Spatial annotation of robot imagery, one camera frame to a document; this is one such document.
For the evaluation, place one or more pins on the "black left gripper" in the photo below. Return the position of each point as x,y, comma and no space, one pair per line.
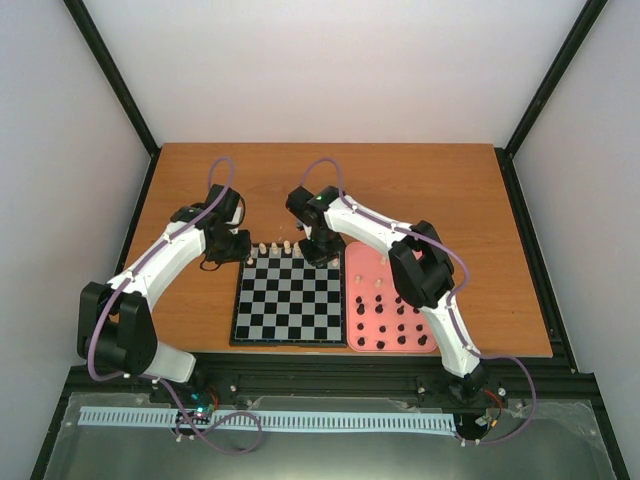
242,253

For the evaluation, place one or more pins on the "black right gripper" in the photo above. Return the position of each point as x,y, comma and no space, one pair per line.
317,259

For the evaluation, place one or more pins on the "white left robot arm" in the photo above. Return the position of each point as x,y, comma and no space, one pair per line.
116,333

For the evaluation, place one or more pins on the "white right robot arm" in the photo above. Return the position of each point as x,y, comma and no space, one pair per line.
421,267

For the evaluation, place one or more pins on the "black white chessboard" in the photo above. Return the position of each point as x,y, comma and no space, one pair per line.
283,300

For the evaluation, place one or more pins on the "pink piece tray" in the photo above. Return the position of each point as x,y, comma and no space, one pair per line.
393,326

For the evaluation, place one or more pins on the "light blue cable duct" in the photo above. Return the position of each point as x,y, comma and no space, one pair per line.
272,421

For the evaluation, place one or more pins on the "black aluminium frame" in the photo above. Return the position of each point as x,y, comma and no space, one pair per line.
556,377

